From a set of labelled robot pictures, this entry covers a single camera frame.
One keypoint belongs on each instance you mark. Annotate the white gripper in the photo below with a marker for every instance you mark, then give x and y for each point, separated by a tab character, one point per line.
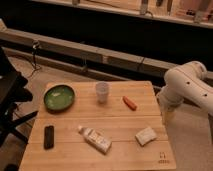
166	108

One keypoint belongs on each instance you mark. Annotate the white sponge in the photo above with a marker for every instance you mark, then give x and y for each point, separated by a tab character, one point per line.
145	136

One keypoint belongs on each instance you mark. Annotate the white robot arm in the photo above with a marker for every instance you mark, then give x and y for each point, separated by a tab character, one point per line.
185	82

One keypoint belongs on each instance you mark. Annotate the orange carrot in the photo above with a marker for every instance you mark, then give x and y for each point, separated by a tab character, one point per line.
129	103

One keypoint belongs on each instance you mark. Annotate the white plastic bottle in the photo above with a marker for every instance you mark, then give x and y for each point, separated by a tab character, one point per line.
95	139

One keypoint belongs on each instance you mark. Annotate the green bowl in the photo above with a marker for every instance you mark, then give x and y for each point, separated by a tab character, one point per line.
59	98

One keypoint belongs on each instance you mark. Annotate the black chair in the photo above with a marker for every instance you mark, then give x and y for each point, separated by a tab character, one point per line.
12	90

